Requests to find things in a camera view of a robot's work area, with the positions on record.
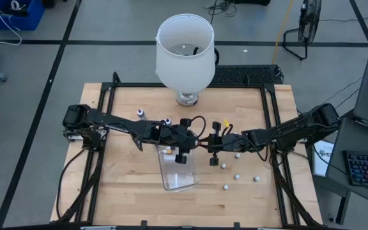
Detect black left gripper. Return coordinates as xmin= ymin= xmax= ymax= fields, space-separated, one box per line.
xmin=158 ymin=118 xmax=201 ymax=165

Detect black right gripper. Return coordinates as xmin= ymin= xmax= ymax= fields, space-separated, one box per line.
xmin=203 ymin=121 xmax=252 ymax=167

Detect clear plastic bin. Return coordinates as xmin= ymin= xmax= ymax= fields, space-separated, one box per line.
xmin=156 ymin=142 xmax=200 ymax=192

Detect black perforated metal box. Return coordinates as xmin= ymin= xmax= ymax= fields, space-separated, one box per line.
xmin=211 ymin=65 xmax=284 ymax=86

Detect silver table lamp white shade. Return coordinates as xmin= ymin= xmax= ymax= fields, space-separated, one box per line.
xmin=154 ymin=13 xmax=217 ymax=108

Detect white paper sheet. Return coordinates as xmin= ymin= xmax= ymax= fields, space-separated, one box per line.
xmin=312 ymin=139 xmax=335 ymax=178

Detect dark grey desk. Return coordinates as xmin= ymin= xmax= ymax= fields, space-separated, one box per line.
xmin=325 ymin=117 xmax=368 ymax=210

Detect backlit black keyboard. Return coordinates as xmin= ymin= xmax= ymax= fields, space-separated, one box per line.
xmin=342 ymin=149 xmax=368 ymax=188

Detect black floor fan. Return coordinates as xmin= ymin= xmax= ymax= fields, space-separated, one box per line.
xmin=282 ymin=0 xmax=323 ymax=61

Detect blue floor bin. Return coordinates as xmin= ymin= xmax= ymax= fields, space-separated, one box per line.
xmin=0 ymin=0 xmax=46 ymax=31

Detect black aluminium table frame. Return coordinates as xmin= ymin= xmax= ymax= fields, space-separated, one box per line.
xmin=50 ymin=72 xmax=324 ymax=228

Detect yellow hanging cable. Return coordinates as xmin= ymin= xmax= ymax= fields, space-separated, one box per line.
xmin=272 ymin=0 xmax=296 ymax=65

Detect black cable bundle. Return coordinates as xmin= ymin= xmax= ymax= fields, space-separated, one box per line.
xmin=204 ymin=0 xmax=238 ymax=19

